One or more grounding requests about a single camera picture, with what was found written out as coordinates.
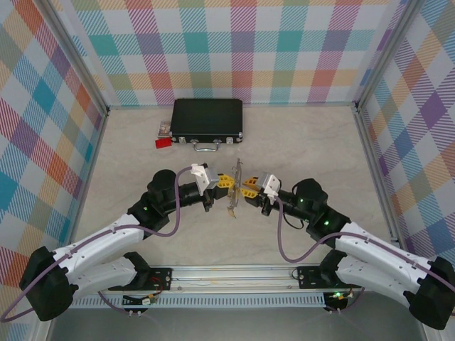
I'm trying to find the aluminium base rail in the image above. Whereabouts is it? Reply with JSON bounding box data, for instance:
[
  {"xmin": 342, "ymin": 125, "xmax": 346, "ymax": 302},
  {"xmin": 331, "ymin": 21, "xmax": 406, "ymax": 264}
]
[{"xmin": 106, "ymin": 264, "xmax": 338, "ymax": 295}]

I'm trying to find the aluminium frame floor bar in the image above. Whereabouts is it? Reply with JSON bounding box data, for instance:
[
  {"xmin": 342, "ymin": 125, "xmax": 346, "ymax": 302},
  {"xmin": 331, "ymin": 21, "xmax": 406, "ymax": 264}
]
[
  {"xmin": 69, "ymin": 109, "xmax": 110, "ymax": 246},
  {"xmin": 353, "ymin": 106, "xmax": 401, "ymax": 246}
]

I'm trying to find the perforated silver metal plate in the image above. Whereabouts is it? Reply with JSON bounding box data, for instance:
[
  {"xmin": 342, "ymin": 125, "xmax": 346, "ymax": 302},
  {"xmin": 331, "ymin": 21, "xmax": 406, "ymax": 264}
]
[{"xmin": 227, "ymin": 158, "xmax": 246, "ymax": 217}]

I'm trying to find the black case with metal handle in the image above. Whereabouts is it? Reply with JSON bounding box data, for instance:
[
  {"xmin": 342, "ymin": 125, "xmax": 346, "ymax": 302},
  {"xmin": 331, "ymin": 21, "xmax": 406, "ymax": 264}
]
[{"xmin": 169, "ymin": 98, "xmax": 245, "ymax": 153}]

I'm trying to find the wire bundle with connector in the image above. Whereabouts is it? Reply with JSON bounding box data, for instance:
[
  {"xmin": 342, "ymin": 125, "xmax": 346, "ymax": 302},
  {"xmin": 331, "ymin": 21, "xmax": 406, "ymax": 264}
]
[
  {"xmin": 122, "ymin": 291, "xmax": 164, "ymax": 307},
  {"xmin": 325, "ymin": 289, "xmax": 356, "ymax": 303}
]

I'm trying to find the slotted grey cable duct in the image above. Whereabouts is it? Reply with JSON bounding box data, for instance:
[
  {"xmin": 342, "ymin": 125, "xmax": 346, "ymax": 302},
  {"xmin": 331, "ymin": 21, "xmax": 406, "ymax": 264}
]
[{"xmin": 70, "ymin": 293, "xmax": 328, "ymax": 309}]

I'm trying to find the aluminium frame post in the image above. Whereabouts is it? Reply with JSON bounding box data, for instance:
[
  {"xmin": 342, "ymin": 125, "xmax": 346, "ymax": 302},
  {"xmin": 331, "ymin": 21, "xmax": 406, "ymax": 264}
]
[
  {"xmin": 44, "ymin": 0, "xmax": 110, "ymax": 117},
  {"xmin": 353, "ymin": 0, "xmax": 426, "ymax": 114}
]

